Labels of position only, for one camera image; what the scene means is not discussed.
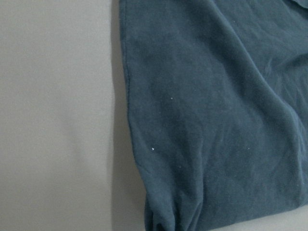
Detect black graphic t-shirt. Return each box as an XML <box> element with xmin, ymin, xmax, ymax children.
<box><xmin>119</xmin><ymin>0</ymin><xmax>308</xmax><ymax>231</ymax></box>

